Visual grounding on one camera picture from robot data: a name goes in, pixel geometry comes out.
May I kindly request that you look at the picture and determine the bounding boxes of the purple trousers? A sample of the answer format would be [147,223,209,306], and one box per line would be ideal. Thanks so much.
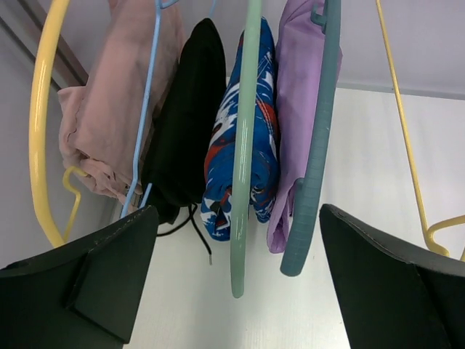
[267,0,325,254]

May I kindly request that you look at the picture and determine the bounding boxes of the light blue wire hanger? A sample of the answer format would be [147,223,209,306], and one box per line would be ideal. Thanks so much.
[119,0,219,219]

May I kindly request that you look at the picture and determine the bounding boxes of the yellow plastic hanger right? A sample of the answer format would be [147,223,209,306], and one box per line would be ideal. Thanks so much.
[376,0,464,257]

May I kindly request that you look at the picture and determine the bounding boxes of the pink trousers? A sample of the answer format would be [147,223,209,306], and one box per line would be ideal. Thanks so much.
[57,0,186,204]

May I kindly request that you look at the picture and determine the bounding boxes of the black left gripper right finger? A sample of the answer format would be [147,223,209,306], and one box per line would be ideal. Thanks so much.
[319,204,464,348]

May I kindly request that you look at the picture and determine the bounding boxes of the yellow plastic hanger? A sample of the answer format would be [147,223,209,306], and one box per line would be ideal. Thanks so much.
[28,0,87,248]
[376,0,464,257]

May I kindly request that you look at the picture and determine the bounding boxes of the yellow plastic hanger left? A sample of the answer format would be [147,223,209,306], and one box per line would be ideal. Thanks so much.
[28,0,87,248]

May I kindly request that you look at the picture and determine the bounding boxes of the blue red white shorts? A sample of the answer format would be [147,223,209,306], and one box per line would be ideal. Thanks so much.
[201,18,280,241]

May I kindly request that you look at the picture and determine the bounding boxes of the teal plastic hanger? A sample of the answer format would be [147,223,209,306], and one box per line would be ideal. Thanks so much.
[280,1,341,277]

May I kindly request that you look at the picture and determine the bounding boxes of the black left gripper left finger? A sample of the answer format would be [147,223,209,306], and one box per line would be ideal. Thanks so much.
[1,206,159,348]

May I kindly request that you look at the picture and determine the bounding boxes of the black trousers with drawstring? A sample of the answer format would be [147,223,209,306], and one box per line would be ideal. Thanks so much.
[140,17,228,265]

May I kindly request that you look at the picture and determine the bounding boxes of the mint green plastic hanger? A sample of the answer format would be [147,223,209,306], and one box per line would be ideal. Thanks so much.
[230,0,262,299]

